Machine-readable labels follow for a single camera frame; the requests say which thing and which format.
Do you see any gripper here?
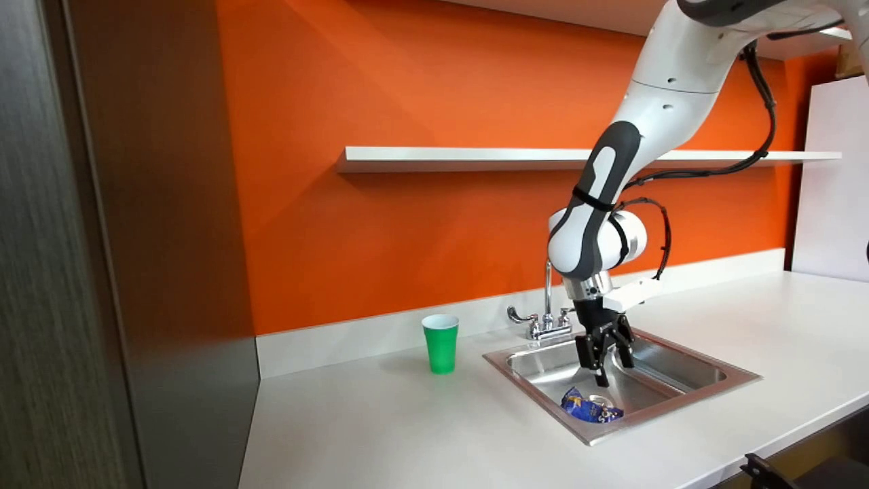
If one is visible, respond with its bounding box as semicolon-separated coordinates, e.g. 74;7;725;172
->
573;297;637;388

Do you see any stainless steel sink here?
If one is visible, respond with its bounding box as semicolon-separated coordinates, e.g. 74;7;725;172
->
483;327;762;447

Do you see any blue chip packet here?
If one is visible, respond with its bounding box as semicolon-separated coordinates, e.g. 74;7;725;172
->
560;386;625;424

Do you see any chrome tap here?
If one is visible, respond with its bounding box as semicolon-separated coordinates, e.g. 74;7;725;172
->
506;261;578;342

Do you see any green plastic cup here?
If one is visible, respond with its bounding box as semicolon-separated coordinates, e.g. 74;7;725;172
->
421;313;460;376

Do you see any black chair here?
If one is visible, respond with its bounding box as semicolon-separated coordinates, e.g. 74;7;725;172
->
739;452;869;489

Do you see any white board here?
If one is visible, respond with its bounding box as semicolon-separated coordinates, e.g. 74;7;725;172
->
790;74;869;284

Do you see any tall grey cabinet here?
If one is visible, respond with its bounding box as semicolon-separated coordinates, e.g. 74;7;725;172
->
0;0;261;489

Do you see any white wall shelf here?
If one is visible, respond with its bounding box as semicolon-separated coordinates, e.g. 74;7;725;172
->
335;145;843;175

